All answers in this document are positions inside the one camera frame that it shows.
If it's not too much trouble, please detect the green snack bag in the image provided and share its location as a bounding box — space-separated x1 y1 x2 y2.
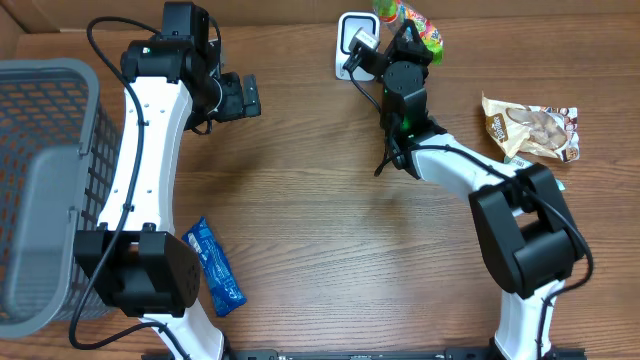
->
372 0 444 64

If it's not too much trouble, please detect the mint green snack packet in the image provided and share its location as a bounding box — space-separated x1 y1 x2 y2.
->
503 155 566 192

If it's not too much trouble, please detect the beige cookie bag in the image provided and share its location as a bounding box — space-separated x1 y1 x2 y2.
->
481 96 580 163

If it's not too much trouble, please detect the blue snack bar wrapper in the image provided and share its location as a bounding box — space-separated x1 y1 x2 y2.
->
182 217 247 317

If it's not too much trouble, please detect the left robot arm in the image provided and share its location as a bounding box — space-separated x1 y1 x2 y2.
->
74 1 261 359

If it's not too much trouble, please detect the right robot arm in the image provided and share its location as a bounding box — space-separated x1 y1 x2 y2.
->
370 20 594 359

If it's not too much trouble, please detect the white barcode scanner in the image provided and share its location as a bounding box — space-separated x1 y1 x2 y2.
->
334 11 381 83

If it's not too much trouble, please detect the grey plastic basket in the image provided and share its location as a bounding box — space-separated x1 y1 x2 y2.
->
1 58 120 338

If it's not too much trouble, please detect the brown cardboard back wall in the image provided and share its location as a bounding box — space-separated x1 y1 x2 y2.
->
1 0 639 33

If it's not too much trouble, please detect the black rail at table edge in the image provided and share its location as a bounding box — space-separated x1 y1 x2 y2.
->
142 347 589 360

